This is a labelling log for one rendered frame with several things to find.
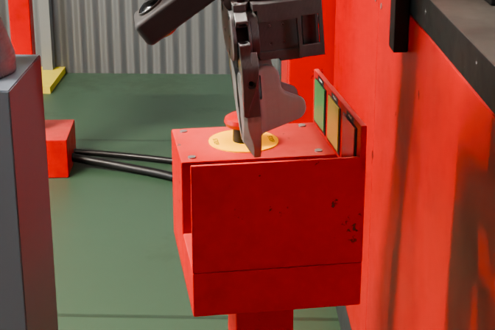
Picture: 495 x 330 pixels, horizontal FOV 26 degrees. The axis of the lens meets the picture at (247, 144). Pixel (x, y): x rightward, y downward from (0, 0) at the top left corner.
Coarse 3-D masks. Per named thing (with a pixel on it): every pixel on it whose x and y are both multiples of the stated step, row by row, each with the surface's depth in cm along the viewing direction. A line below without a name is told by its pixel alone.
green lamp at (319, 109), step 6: (318, 84) 112; (318, 90) 112; (324, 90) 109; (318, 96) 112; (324, 96) 110; (318, 102) 112; (324, 102) 110; (318, 108) 112; (324, 108) 110; (318, 114) 112; (324, 114) 110; (318, 120) 113
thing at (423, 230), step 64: (384, 0) 167; (384, 64) 168; (448, 64) 122; (384, 128) 169; (448, 128) 123; (384, 192) 169; (448, 192) 123; (384, 256) 170; (448, 256) 123; (384, 320) 171; (448, 320) 124
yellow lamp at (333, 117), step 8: (328, 96) 108; (328, 104) 108; (336, 104) 105; (328, 112) 108; (336, 112) 104; (328, 120) 108; (336, 120) 105; (328, 128) 108; (336, 128) 105; (328, 136) 109; (336, 136) 105; (336, 144) 105
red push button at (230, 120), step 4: (232, 112) 110; (228, 116) 109; (232, 116) 109; (236, 116) 109; (224, 120) 110; (228, 120) 109; (232, 120) 108; (236, 120) 108; (228, 124) 109; (232, 124) 108; (236, 124) 108; (232, 128) 109; (236, 128) 108; (236, 132) 109; (236, 136) 110; (240, 136) 109; (236, 140) 110; (240, 140) 109
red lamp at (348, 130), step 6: (348, 120) 100; (348, 126) 100; (342, 132) 102; (348, 132) 100; (354, 132) 98; (342, 138) 103; (348, 138) 100; (354, 138) 98; (342, 144) 103; (348, 144) 100; (354, 144) 98; (342, 150) 103; (348, 150) 100; (354, 150) 98; (342, 156) 103; (348, 156) 100
